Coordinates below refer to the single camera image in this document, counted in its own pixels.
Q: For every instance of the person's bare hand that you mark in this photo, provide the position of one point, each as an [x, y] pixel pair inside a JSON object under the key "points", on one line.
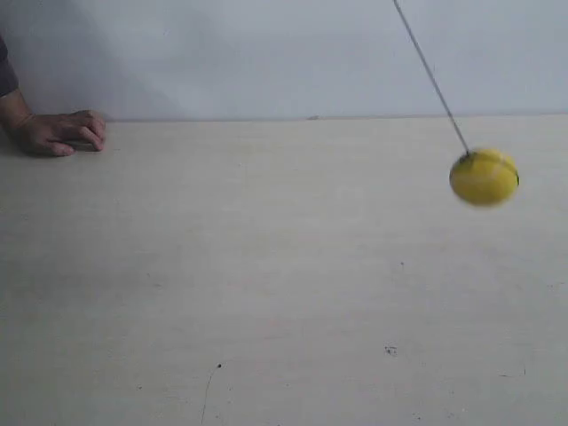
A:
{"points": [[57, 135]]}

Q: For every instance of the yellow tennis ball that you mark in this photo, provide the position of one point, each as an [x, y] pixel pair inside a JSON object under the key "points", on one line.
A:
{"points": [[484, 178]]}

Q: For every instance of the person's forearm with grey sleeve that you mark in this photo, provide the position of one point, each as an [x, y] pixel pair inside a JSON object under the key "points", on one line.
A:
{"points": [[14, 109]]}

